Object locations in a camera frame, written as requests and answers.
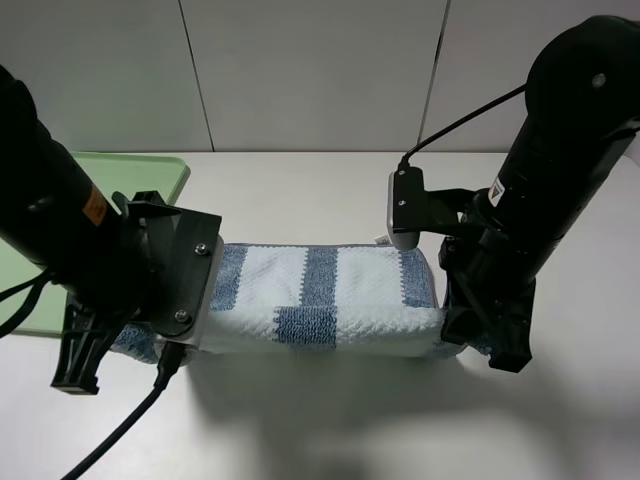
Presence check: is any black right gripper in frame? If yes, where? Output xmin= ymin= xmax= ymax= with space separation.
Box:
xmin=439 ymin=194 xmax=535 ymax=373

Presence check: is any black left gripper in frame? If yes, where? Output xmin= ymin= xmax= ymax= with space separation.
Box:
xmin=51 ymin=190 xmax=178 ymax=395

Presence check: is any blue white striped towel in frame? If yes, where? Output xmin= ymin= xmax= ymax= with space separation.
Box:
xmin=110 ymin=237 xmax=496 ymax=360

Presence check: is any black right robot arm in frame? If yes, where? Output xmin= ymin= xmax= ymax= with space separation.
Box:
xmin=439 ymin=16 xmax=639 ymax=373

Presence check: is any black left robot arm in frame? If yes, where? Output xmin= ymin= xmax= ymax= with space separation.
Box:
xmin=1 ymin=69 xmax=177 ymax=395

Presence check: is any light green plastic tray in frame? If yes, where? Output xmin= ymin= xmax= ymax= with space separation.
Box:
xmin=1 ymin=152 xmax=189 ymax=337

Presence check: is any black left camera cable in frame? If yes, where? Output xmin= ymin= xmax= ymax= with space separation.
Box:
xmin=0 ymin=269 xmax=187 ymax=480

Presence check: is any black camera cable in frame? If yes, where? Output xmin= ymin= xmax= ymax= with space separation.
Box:
xmin=397 ymin=82 xmax=531 ymax=174
xmin=0 ymin=269 xmax=187 ymax=480

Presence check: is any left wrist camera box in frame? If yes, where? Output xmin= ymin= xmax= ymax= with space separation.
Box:
xmin=152 ymin=210 xmax=224 ymax=349

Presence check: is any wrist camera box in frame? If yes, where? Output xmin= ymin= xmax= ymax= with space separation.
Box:
xmin=152 ymin=210 xmax=224 ymax=349
xmin=385 ymin=167 xmax=476 ymax=251

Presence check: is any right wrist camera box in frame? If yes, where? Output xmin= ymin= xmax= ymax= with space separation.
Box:
xmin=385 ymin=167 xmax=476 ymax=251

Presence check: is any black right camera cable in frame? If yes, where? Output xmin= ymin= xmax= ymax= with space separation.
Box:
xmin=397 ymin=82 xmax=531 ymax=174

